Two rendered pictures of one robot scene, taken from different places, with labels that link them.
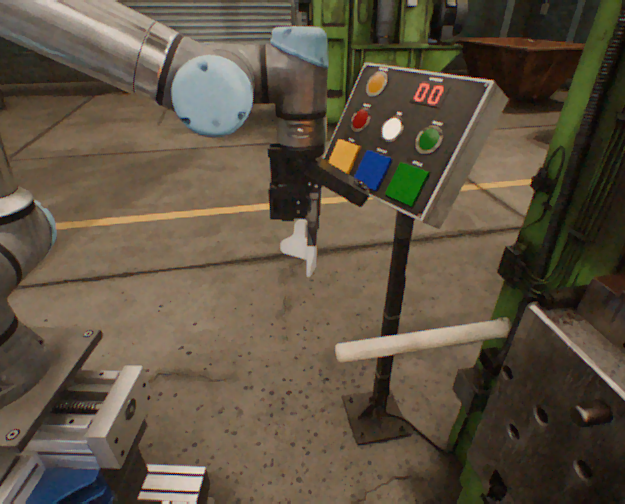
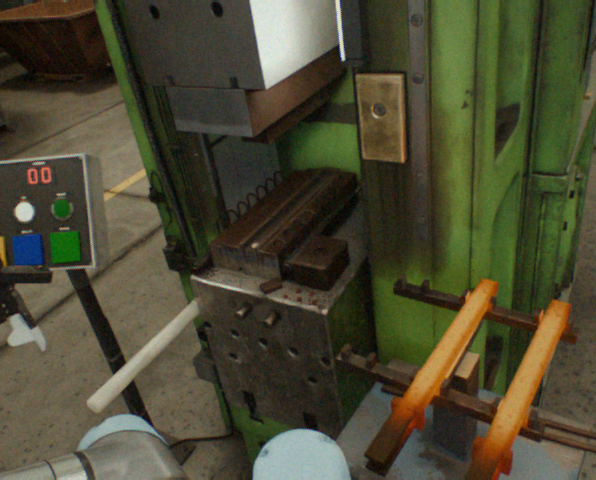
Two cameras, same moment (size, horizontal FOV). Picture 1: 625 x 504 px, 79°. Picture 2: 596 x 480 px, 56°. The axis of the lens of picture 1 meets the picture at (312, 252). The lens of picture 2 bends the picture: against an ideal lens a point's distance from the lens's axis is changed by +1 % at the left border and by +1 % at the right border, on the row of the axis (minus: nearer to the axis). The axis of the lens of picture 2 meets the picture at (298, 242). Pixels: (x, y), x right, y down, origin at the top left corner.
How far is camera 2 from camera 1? 0.68 m
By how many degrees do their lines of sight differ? 37
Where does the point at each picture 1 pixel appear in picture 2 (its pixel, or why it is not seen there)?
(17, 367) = not seen: outside the picture
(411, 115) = (35, 195)
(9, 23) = not seen: outside the picture
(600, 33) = (129, 101)
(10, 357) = not seen: outside the picture
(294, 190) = not seen: outside the picture
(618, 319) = (230, 258)
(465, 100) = (72, 172)
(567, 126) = (147, 157)
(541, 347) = (210, 296)
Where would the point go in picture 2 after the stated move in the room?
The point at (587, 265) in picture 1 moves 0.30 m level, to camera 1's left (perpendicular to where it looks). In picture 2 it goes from (211, 234) to (120, 292)
